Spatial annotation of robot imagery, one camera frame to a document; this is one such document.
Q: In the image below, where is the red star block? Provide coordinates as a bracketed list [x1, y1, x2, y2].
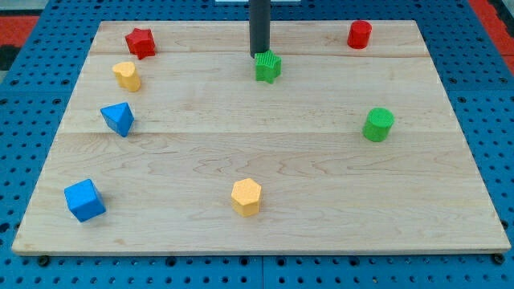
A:
[124, 28, 156, 59]

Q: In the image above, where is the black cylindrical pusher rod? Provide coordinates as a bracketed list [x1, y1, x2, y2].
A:
[249, 0, 271, 58]

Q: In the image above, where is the green star block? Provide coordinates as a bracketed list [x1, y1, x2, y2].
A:
[255, 50, 282, 84]

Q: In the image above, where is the blue cube block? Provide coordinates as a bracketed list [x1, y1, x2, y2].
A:
[63, 179, 106, 222]

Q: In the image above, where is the yellow heart block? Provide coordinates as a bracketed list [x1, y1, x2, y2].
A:
[112, 62, 141, 92]

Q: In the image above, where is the red cylinder block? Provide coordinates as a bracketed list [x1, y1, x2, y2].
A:
[347, 20, 373, 49]

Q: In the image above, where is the green cylinder block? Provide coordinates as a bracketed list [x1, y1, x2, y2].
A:
[362, 108, 395, 142]

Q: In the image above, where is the wooden board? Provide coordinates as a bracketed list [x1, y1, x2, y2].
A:
[12, 20, 511, 256]

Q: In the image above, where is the yellow hexagon block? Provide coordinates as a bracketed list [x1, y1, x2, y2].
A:
[230, 178, 262, 217]

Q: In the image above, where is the blue triangle block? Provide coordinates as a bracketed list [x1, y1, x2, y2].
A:
[100, 102, 134, 137]

